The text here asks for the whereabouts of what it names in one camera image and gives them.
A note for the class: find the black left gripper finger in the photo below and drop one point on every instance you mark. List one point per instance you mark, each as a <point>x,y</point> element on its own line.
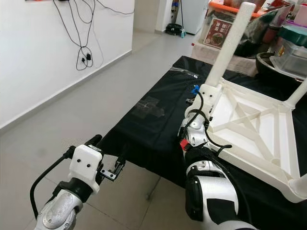
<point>121,154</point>
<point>93,140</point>

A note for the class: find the white plastic children table top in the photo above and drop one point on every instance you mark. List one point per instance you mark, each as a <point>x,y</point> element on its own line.
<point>259,124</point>

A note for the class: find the clear tape strip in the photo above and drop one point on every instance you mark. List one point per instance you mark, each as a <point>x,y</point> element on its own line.
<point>183,72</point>

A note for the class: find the black tablecloth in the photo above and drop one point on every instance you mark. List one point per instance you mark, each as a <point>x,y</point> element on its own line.
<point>148,139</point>

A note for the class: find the clear tape cross patch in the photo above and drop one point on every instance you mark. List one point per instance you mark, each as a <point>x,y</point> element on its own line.
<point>149,106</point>

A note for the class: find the beige woven cloth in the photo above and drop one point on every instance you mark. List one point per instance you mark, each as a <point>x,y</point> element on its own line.
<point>206,57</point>

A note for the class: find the red printed carton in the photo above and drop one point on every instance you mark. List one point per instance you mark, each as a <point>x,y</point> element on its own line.
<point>217,34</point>

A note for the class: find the black floor appliance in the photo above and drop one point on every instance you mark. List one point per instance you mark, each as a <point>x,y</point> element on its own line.
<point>174,28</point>

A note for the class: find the black power adapter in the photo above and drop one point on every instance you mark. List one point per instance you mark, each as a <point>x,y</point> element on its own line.
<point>89,57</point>

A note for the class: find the black wok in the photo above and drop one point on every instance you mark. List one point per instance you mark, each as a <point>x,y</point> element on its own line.
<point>268,72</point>

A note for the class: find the white refrigerator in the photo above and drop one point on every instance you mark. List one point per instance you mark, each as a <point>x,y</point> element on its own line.
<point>194,14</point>

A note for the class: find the orange rimmed container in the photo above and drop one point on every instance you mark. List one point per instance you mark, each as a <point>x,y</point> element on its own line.
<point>223,8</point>

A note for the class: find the shiny dark metal pan lid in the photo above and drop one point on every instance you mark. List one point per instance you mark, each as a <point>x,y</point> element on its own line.
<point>261,33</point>

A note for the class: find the green plastic lid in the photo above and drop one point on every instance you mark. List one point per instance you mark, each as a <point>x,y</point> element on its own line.
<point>295,36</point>

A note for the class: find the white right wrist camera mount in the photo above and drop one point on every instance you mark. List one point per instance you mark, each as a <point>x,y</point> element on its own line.
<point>212,98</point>

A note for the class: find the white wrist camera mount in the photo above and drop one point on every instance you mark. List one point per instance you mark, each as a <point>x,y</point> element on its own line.
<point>212,98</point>
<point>86,165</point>

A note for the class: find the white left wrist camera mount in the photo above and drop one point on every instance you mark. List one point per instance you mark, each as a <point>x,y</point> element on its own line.
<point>86,165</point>

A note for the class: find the metal folding table frame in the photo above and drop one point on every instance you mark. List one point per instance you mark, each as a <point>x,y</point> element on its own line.
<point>153,192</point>

